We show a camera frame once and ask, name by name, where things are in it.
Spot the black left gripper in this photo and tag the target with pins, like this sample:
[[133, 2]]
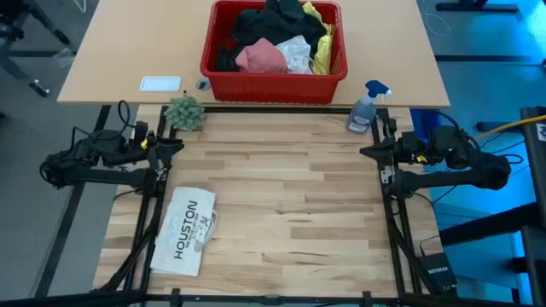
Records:
[[157, 149]]

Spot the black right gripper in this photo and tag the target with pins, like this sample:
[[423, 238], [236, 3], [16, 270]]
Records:
[[403, 151]]

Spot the dark denim jeans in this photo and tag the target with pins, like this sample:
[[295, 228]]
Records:
[[226, 57]]

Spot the yellow shirt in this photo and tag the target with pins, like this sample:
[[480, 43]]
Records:
[[323, 51]]

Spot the red plastic laundry basket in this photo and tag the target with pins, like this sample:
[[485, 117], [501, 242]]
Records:
[[273, 87]]

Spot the white garment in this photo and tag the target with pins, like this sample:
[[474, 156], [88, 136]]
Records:
[[296, 53]]

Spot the black knit sweater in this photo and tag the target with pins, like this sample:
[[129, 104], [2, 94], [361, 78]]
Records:
[[277, 23]]

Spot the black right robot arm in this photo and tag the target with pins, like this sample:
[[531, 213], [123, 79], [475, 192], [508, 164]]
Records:
[[448, 179]]

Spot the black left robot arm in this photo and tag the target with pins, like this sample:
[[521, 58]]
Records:
[[94, 177]]

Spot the green succulent plant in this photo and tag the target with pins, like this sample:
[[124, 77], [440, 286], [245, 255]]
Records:
[[184, 113]]

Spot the blue-capped spray bottle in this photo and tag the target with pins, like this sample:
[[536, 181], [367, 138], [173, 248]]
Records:
[[362, 115]]

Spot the blue plastic bin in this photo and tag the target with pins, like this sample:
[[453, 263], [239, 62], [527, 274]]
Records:
[[420, 123]]

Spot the white rectangular tray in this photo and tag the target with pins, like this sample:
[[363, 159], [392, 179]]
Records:
[[160, 83]]

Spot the small grey object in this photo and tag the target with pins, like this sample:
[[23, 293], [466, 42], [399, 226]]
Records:
[[203, 84]]

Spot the white Houston tote bag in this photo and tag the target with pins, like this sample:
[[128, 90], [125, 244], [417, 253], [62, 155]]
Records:
[[183, 230]]

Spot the pink garment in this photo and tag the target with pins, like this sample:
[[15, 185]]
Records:
[[260, 57]]

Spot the long black floor bar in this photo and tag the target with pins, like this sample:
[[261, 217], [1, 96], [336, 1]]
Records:
[[64, 221]]

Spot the black table foot bar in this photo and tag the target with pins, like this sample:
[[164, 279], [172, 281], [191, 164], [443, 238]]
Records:
[[42, 54], [486, 58]]

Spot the black stand base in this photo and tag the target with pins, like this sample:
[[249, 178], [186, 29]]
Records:
[[473, 6]]

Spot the black tripod stand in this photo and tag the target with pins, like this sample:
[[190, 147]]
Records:
[[25, 25]]

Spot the black Netgear network switch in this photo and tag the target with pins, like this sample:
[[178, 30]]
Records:
[[438, 273]]

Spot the black aluminium table frame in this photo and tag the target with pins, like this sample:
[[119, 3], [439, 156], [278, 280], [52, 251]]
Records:
[[273, 299]]

